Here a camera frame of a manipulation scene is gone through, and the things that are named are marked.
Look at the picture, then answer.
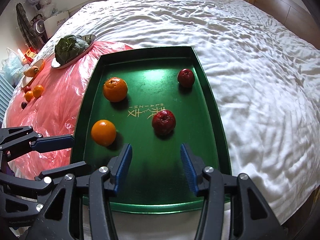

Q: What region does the large orange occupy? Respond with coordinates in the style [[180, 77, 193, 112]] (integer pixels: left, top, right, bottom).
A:
[[91, 119, 117, 147]]

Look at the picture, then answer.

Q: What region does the small dark red fruit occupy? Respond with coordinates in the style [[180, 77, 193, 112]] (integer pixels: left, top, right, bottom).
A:
[[21, 102, 28, 109]]

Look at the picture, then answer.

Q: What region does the pink plastic sheet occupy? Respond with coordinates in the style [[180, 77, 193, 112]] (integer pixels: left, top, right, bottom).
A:
[[2, 40, 135, 181]]

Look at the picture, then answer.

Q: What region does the small tangerine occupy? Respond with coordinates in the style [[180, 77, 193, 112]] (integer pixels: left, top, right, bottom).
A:
[[33, 85, 44, 99], [24, 90, 34, 102]]

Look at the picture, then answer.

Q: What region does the oval plate with carrot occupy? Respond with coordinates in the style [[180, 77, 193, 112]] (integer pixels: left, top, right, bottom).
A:
[[21, 59, 45, 88]]

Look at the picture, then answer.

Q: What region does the plastic bag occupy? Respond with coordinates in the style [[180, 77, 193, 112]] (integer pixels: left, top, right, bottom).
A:
[[1, 48, 24, 87]]

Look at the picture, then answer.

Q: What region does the silver oval plate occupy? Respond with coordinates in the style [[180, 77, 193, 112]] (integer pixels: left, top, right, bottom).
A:
[[51, 35, 95, 69]]

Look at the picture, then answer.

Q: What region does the green leafy vegetable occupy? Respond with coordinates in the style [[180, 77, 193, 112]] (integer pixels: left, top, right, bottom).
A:
[[54, 35, 92, 65]]

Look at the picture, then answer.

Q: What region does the orange in tray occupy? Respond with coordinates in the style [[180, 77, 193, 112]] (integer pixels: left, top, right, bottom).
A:
[[103, 77, 128, 102]]

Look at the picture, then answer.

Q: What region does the white cardboard box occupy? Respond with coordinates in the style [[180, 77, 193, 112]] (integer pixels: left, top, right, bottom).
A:
[[44, 11, 69, 38]]

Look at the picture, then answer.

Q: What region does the green rectangular tray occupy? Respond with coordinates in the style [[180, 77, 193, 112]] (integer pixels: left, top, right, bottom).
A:
[[71, 46, 231, 214]]

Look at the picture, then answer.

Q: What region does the white bed duvet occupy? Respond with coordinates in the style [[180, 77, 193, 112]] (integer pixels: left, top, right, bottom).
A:
[[40, 0, 319, 239]]

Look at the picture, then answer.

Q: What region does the small red apple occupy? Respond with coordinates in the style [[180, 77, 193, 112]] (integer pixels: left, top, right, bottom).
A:
[[177, 68, 195, 88]]

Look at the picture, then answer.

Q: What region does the wooden headboard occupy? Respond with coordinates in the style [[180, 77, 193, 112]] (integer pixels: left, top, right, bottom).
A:
[[244, 0, 319, 49]]

